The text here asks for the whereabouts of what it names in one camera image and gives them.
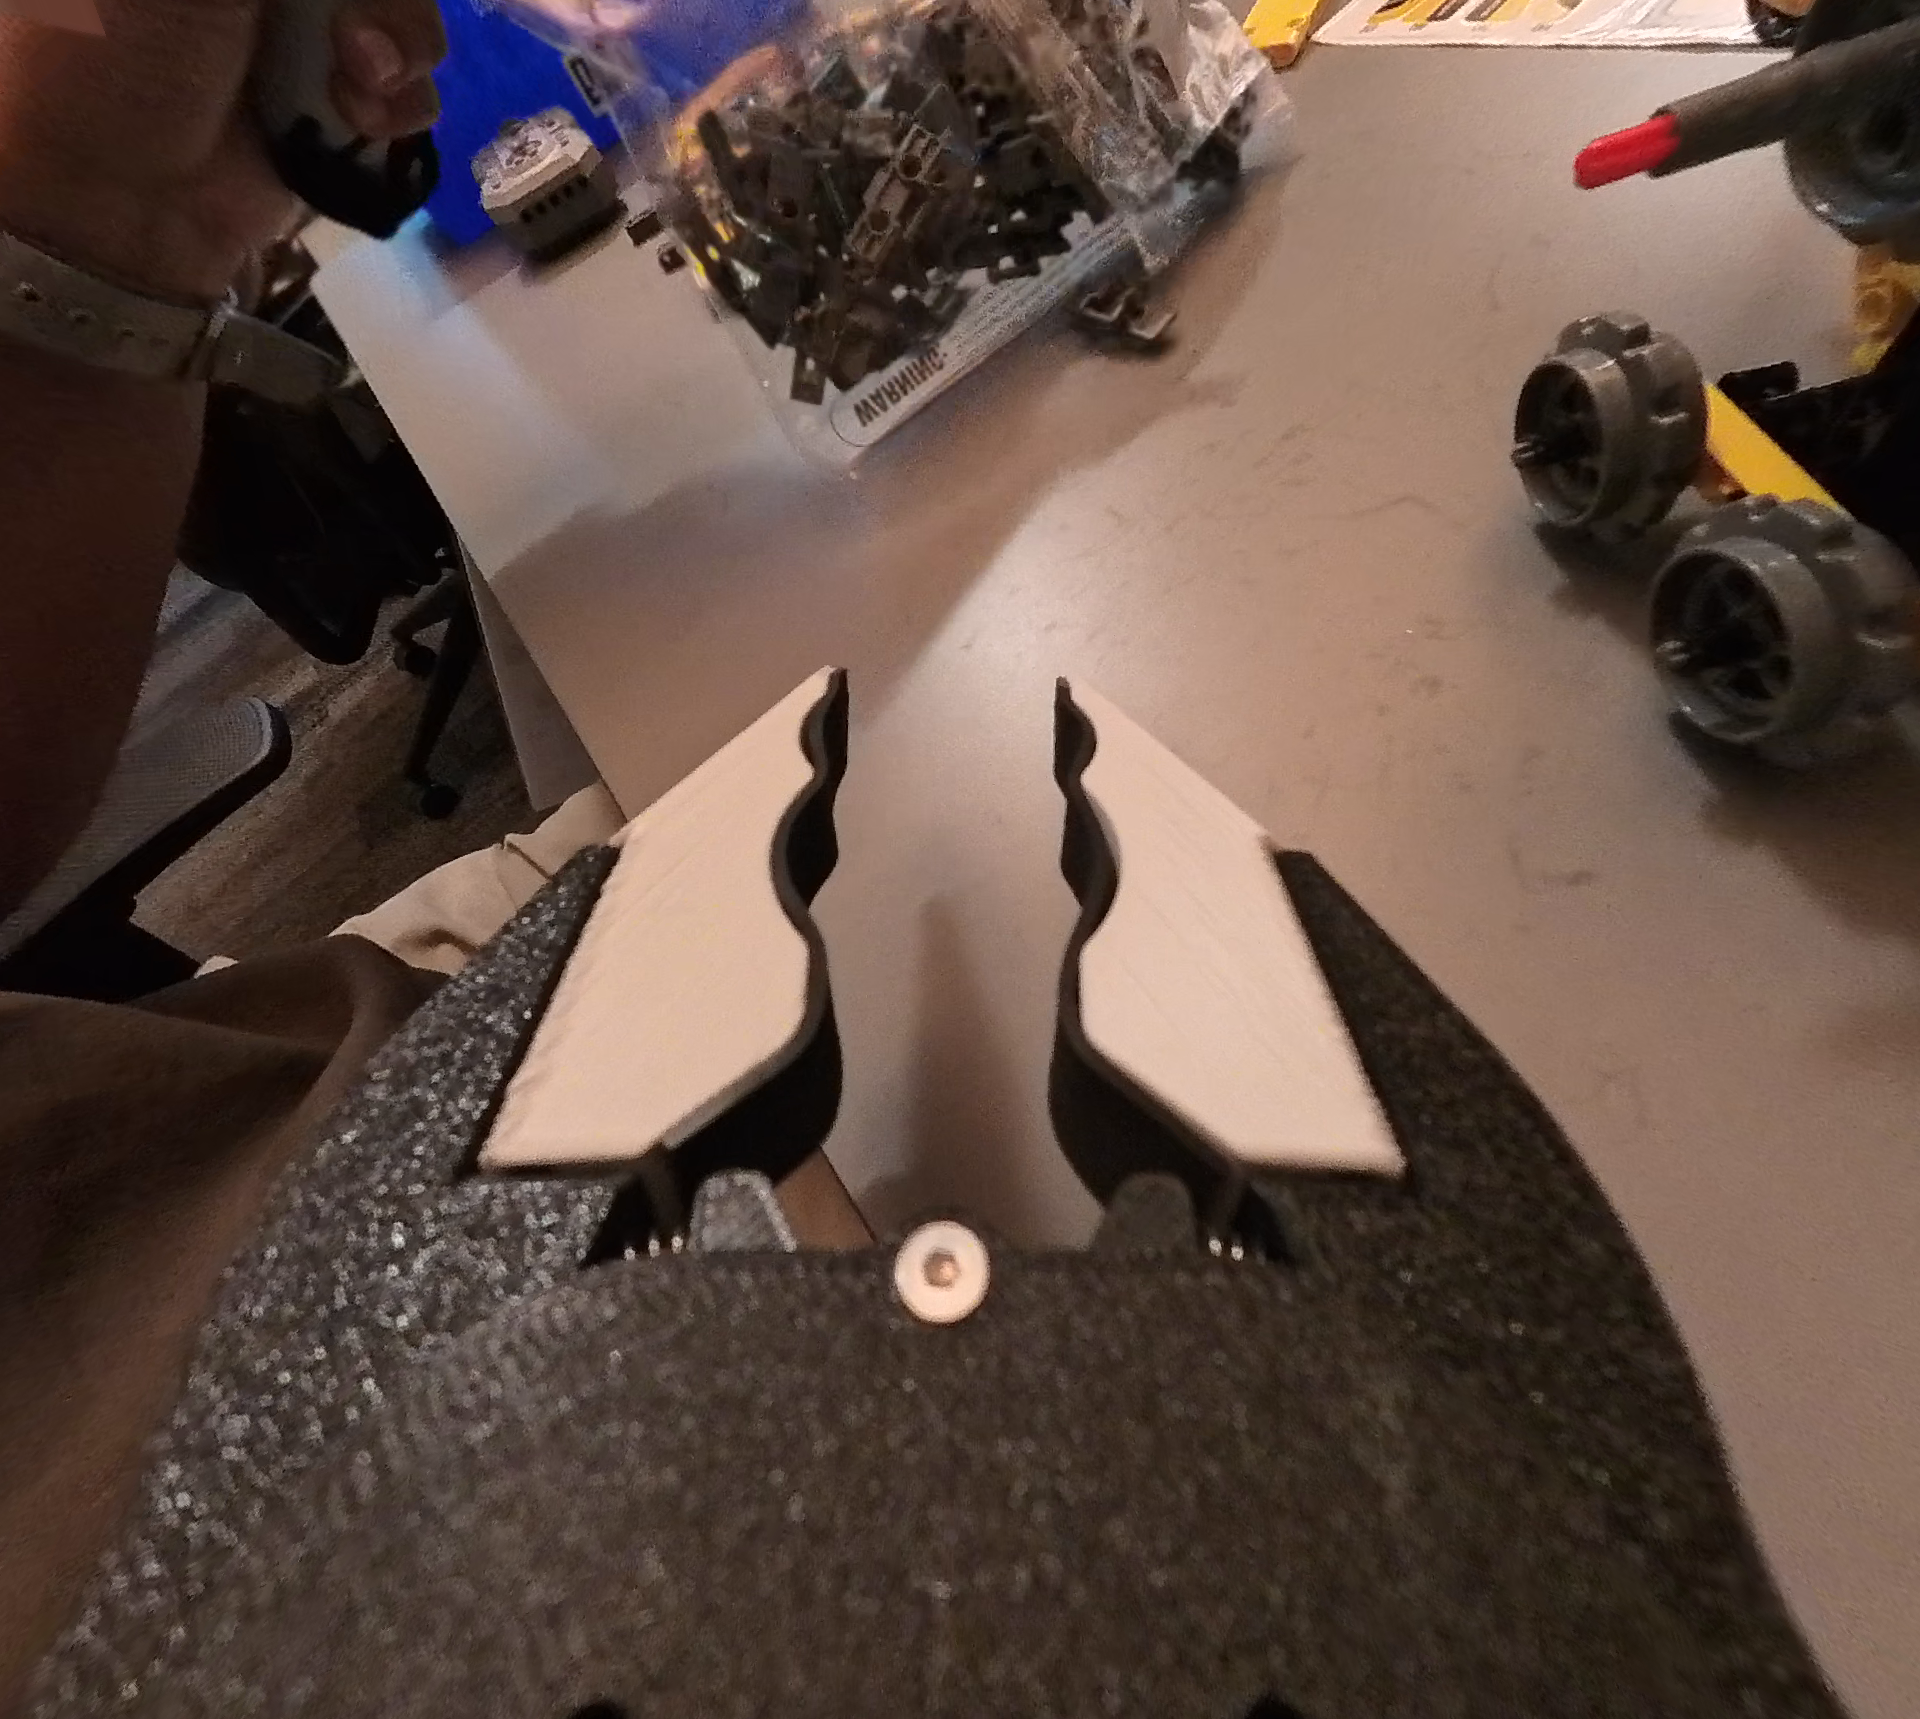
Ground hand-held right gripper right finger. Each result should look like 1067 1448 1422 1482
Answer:
1049 676 1407 1254

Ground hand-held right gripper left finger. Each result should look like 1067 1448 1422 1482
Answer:
476 666 851 1254

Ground clear bag of grey parts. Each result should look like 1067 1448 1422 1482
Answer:
501 0 1295 484

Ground yellow toy brick vehicle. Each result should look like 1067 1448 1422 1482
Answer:
1506 0 1920 776

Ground person's left hand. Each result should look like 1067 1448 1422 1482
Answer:
0 0 449 294

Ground blue plastic bin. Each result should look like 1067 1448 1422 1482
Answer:
381 0 519 252

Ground person's tan trousers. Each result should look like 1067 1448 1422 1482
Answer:
366 804 623 978

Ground grey toy motor block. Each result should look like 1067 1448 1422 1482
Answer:
471 106 623 258

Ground silver wristwatch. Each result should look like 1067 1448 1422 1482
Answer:
0 226 349 404

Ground black office chair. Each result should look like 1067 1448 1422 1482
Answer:
180 376 498 822

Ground grey mesh office chair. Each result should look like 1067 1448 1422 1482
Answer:
0 700 294 1002

